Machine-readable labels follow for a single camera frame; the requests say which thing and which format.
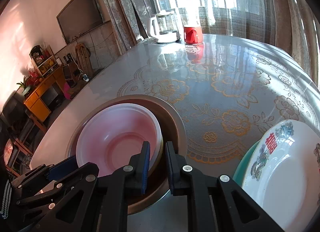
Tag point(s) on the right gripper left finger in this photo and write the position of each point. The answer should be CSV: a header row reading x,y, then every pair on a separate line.
x,y
114,191

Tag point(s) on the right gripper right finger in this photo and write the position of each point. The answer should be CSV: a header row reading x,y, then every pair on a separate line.
x,y
214,203

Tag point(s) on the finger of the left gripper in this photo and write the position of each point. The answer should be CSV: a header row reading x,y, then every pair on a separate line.
x,y
62,169
37,176

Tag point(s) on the red plastic bowl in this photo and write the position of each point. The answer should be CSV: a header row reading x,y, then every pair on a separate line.
x,y
113,135

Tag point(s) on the large white dragon plate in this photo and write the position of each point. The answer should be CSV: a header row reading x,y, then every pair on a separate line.
x,y
282,175

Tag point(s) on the stainless steel basin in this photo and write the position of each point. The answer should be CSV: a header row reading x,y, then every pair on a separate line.
x,y
172,129

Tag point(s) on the teal plastic plate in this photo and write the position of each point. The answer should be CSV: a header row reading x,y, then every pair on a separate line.
x,y
239,174

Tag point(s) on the black leather sofa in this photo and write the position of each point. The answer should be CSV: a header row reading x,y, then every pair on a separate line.
x,y
15,121

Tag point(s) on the orange wooden cabinet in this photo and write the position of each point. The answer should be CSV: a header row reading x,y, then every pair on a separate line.
x,y
40,100

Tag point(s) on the white power strip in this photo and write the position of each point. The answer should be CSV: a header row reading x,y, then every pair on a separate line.
x,y
85,78

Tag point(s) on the wooden chair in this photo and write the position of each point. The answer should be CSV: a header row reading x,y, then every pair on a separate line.
x,y
83,59

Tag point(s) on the white glass electric kettle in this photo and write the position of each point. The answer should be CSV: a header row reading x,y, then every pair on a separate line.
x,y
162,27

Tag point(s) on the red mug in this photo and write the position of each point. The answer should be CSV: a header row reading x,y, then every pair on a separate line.
x,y
193,34

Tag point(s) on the left patterned curtain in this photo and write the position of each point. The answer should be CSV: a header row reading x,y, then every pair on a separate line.
x,y
129,20

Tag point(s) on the patterned curtain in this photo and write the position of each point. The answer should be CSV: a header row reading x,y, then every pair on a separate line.
x,y
129,20
297,33

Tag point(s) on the right patterned curtain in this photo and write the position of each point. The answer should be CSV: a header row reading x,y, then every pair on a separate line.
x,y
297,33

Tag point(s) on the wall mounted black television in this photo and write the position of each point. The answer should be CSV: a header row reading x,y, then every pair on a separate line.
x,y
77,18

